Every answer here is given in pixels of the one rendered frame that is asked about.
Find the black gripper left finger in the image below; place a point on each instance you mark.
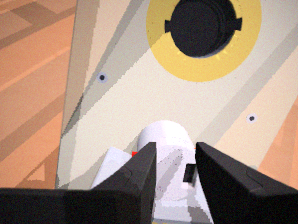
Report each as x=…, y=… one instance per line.
x=125, y=197

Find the grey cylinder with two slots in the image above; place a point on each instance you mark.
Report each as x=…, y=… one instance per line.
x=177, y=174

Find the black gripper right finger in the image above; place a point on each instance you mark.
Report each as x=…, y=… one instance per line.
x=236, y=193

